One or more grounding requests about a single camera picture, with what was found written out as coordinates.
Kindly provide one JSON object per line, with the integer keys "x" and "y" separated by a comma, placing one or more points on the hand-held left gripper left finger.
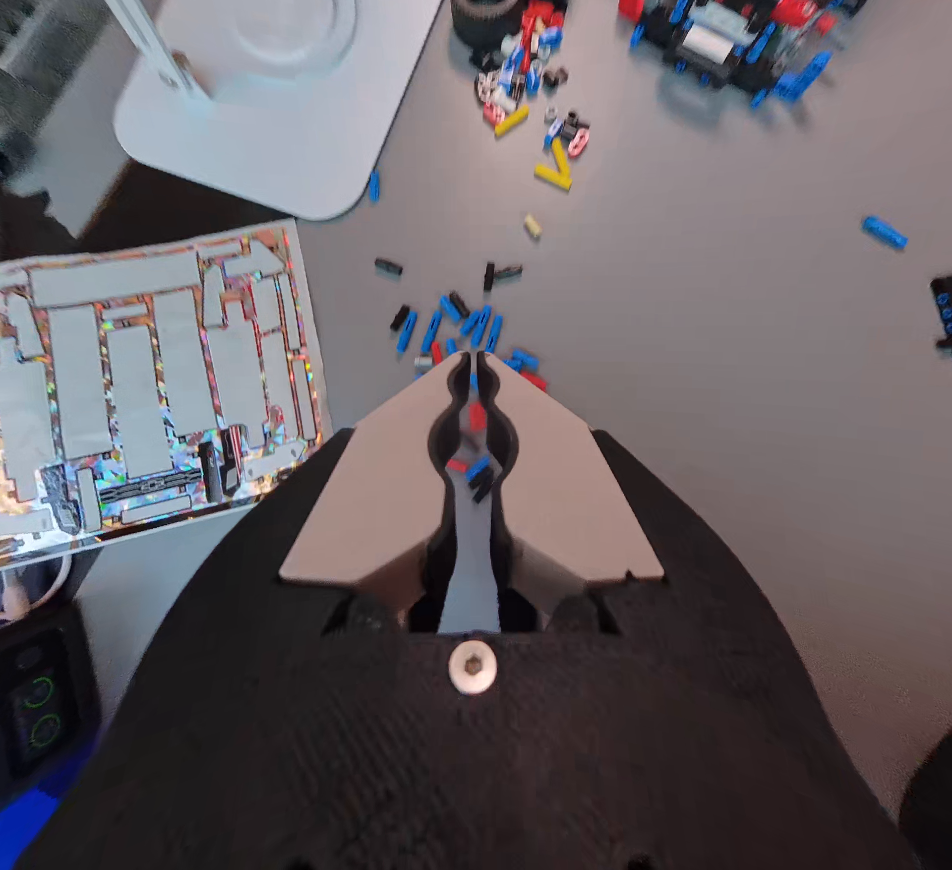
{"x": 364, "y": 513}

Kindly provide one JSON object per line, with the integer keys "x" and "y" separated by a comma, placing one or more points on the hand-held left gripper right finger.
{"x": 580, "y": 513}

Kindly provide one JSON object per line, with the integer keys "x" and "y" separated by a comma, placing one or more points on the silver sticker sheet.
{"x": 134, "y": 379}

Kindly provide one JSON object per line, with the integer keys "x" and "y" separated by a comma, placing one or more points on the black beam with blue pins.
{"x": 943, "y": 312}

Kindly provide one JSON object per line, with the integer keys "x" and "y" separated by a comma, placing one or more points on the grey desk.
{"x": 744, "y": 364}

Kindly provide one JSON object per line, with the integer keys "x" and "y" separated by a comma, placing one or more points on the pile of blue red pins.
{"x": 476, "y": 323}

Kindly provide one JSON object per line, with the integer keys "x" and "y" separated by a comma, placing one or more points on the small tan bushing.
{"x": 532, "y": 226}

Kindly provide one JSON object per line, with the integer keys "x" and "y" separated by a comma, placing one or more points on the blue connector pin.
{"x": 885, "y": 231}
{"x": 374, "y": 187}

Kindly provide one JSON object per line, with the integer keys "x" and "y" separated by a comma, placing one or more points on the small black box device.
{"x": 41, "y": 706}

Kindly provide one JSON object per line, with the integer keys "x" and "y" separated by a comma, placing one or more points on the pile of mixed coloured pieces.
{"x": 532, "y": 66}

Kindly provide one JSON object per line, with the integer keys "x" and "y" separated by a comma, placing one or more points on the toy brick race car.
{"x": 744, "y": 14}

